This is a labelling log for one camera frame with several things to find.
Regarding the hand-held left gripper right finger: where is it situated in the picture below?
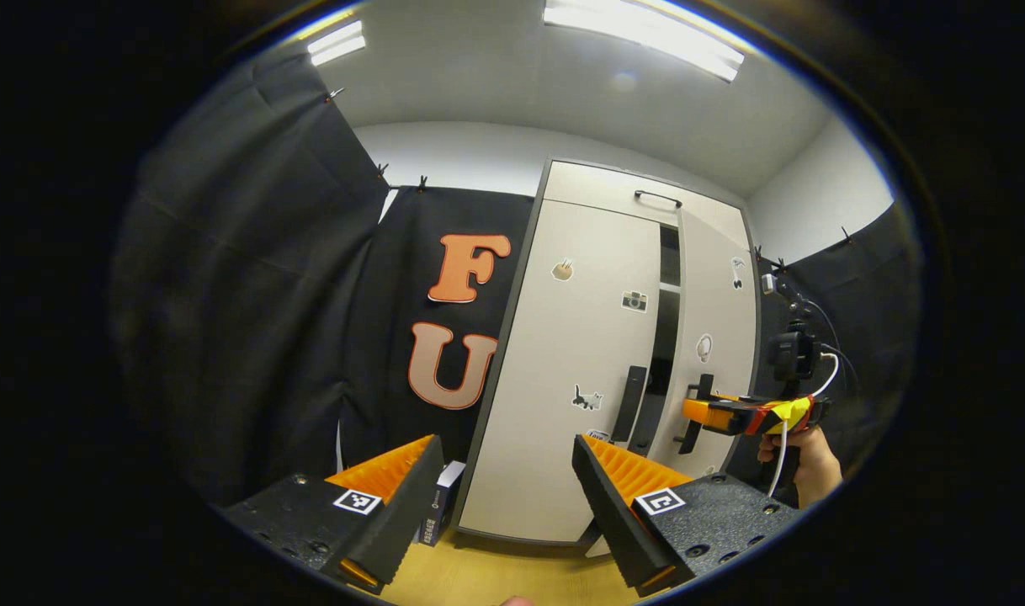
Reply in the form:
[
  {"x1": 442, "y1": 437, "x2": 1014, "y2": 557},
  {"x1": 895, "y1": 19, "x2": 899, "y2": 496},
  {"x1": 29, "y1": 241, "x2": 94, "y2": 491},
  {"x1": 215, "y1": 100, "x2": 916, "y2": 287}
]
[{"x1": 571, "y1": 433, "x2": 805, "y2": 598}]

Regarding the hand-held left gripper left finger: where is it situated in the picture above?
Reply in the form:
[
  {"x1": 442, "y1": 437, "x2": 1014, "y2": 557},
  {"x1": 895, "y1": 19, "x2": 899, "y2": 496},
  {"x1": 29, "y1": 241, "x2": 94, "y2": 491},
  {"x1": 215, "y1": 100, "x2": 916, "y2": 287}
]
[{"x1": 218, "y1": 435, "x2": 444, "y2": 595}]

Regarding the beige cabinet door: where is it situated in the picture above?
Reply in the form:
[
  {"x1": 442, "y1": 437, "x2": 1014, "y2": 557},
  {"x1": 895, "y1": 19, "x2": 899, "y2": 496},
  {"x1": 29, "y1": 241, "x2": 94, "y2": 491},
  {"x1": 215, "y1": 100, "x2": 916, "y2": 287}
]
[
  {"x1": 647, "y1": 206, "x2": 759, "y2": 482},
  {"x1": 460, "y1": 199, "x2": 661, "y2": 545}
]

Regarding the double-door shoe cabinet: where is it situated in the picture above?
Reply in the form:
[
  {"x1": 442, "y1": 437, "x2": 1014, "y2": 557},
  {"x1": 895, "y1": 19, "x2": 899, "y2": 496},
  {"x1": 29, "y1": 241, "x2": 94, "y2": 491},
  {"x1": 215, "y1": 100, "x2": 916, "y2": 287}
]
[{"x1": 454, "y1": 158, "x2": 762, "y2": 550}]

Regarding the beige cabinet drawer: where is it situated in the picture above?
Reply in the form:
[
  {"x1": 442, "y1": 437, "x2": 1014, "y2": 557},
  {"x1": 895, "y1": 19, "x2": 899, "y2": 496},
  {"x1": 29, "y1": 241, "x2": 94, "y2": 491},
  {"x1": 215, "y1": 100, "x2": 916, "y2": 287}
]
[{"x1": 542, "y1": 160, "x2": 750, "y2": 230}]

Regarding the dark blue and white box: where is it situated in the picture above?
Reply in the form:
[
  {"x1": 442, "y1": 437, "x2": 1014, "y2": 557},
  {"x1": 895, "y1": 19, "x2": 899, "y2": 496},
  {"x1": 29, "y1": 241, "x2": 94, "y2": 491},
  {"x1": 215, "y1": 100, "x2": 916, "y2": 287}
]
[{"x1": 418, "y1": 460, "x2": 468, "y2": 548}]

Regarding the black backdrop cloth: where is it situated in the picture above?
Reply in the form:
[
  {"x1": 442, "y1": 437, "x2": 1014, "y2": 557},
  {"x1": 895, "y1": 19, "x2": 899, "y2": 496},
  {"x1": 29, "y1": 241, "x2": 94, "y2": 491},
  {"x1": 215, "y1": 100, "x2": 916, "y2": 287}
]
[
  {"x1": 113, "y1": 50, "x2": 536, "y2": 508},
  {"x1": 727, "y1": 202, "x2": 926, "y2": 508}
]

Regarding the ceiling light panel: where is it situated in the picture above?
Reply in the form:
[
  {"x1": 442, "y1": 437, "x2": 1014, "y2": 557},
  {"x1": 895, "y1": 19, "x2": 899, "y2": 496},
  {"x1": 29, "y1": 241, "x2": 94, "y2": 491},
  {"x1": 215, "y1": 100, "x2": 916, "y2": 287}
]
[
  {"x1": 306, "y1": 19, "x2": 368, "y2": 66},
  {"x1": 542, "y1": 0, "x2": 746, "y2": 83}
]

